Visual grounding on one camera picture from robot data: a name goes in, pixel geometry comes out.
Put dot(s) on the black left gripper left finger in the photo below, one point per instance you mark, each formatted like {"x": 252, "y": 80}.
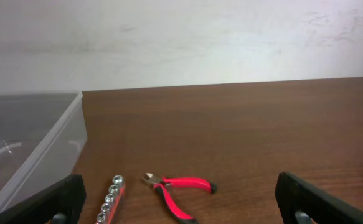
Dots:
{"x": 62, "y": 202}

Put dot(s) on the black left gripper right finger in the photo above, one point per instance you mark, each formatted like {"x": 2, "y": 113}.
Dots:
{"x": 301, "y": 202}

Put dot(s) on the clear plastic container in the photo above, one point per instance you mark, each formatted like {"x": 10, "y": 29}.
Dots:
{"x": 41, "y": 138}

